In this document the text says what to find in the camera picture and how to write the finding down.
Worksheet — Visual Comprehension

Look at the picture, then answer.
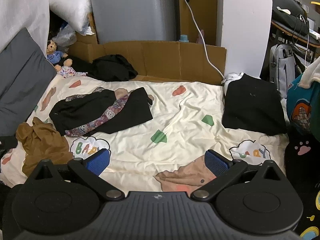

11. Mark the small cardboard box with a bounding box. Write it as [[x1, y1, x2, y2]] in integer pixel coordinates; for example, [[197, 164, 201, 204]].
[[75, 12, 99, 45]]

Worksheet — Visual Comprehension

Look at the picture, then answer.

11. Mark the cream printed blanket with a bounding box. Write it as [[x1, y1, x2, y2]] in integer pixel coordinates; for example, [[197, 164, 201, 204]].
[[0, 75, 288, 193]]

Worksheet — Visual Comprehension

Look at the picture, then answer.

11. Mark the black bag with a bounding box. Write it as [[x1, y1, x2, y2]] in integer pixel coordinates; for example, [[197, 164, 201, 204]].
[[271, 0, 310, 37]]

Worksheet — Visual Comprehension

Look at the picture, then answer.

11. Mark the crumpled black garment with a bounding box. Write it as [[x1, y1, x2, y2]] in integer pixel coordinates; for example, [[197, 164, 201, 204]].
[[86, 54, 139, 82]]

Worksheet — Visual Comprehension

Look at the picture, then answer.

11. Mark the dark cloth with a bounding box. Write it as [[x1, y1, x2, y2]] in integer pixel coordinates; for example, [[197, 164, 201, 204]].
[[67, 56, 94, 73]]

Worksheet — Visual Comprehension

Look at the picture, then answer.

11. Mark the wooden desk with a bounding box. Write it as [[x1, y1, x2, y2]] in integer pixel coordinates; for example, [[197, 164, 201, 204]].
[[271, 20, 320, 53]]

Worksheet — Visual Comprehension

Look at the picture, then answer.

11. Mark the tall cardboard box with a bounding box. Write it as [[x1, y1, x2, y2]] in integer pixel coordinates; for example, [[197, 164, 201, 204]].
[[179, 0, 218, 46]]

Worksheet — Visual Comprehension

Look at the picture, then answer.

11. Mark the brown garment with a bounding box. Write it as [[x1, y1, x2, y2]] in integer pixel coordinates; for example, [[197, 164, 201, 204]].
[[15, 117, 73, 177]]

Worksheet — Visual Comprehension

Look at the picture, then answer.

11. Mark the clear plastic bag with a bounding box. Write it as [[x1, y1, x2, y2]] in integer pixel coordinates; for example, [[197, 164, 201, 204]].
[[51, 24, 77, 47]]

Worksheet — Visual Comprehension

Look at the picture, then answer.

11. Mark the teal printed cloth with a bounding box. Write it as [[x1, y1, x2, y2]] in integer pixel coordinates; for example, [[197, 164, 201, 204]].
[[286, 72, 320, 140]]

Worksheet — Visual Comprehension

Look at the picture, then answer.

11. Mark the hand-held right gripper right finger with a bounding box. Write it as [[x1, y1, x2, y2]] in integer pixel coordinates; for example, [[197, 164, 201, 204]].
[[190, 149, 288, 201]]

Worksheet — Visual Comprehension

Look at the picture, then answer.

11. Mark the grey pillow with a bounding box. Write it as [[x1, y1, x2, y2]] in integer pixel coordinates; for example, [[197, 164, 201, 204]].
[[0, 27, 57, 137]]

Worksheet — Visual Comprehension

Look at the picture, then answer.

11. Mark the white cable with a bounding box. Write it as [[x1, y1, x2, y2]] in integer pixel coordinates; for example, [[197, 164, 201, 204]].
[[176, 0, 225, 80]]

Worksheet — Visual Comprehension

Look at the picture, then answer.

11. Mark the folded black garment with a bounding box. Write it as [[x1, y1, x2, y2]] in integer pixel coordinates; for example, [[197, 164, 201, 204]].
[[222, 74, 287, 136]]

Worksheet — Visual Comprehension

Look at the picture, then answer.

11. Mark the grey backpack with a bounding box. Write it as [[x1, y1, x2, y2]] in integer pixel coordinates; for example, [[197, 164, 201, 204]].
[[269, 44, 297, 99]]

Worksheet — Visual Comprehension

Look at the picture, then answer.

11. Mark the black paw print cloth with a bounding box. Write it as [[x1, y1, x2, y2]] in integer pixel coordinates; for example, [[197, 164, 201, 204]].
[[284, 127, 320, 240]]

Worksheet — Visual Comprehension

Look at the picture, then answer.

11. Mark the white garment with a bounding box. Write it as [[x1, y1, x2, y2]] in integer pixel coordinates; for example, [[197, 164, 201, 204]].
[[223, 72, 244, 85]]

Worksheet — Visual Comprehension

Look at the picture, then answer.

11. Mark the teddy bear blue shirt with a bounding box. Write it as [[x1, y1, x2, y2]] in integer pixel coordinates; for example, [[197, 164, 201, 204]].
[[46, 40, 73, 72]]

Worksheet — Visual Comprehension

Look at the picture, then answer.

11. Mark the cream fleece cloth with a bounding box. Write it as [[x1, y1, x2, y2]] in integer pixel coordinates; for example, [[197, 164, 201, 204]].
[[300, 57, 320, 89]]

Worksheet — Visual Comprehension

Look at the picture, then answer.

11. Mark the white plastic-wrapped pillow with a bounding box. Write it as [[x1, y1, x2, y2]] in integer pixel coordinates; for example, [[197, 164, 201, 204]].
[[48, 0, 94, 34]]

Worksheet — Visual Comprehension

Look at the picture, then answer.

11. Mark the flat cardboard sheet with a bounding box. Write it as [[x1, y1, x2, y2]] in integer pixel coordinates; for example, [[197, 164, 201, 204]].
[[68, 40, 227, 83]]

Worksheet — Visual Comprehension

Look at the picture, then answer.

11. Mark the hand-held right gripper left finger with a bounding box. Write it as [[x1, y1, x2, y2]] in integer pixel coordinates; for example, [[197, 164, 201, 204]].
[[26, 149, 125, 201]]

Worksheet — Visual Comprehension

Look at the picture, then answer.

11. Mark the silver appliance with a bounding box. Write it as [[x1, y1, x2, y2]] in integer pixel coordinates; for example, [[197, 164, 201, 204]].
[[89, 0, 180, 45]]

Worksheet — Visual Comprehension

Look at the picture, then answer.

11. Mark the black pants patterned side stripe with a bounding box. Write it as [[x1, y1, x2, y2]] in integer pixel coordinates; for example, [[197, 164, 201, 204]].
[[49, 87, 154, 137]]

